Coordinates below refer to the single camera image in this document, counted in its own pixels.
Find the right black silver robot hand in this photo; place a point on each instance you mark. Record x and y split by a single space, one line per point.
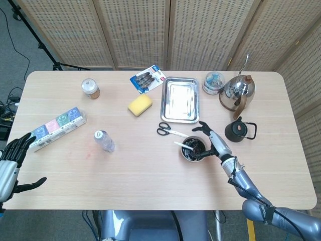
219 145

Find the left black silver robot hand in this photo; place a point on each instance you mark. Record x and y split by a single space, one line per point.
8 163

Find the white plastic utensil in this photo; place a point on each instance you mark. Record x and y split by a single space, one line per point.
183 145

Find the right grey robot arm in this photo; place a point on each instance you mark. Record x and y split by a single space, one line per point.
247 185

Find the small black pitcher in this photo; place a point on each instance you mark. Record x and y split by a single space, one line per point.
235 131

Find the cup with dark interior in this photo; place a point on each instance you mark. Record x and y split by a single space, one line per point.
190 155

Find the stainless steel tray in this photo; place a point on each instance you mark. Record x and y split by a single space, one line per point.
180 100

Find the multipack of tissue packets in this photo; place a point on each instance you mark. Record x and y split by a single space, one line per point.
57 126

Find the clear jar of colourful clips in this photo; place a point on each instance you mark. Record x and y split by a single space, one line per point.
212 84

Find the silver table leg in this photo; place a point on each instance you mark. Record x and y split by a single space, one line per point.
218 226

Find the yellow sponge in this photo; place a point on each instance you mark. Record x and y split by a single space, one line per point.
140 104

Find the yellow strip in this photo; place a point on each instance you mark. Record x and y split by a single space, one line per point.
250 229

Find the blue blister pack of clips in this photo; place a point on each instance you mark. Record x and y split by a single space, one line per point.
146 79

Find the clear plastic water bottle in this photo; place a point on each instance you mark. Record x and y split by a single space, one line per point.
105 141

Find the grey robot torso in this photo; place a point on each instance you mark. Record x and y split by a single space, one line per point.
150 226

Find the spice jar white lid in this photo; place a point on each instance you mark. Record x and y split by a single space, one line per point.
90 89

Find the black tripod stand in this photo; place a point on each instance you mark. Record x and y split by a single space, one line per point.
41 46

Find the wooden woven folding screen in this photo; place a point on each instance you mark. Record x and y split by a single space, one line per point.
140 32

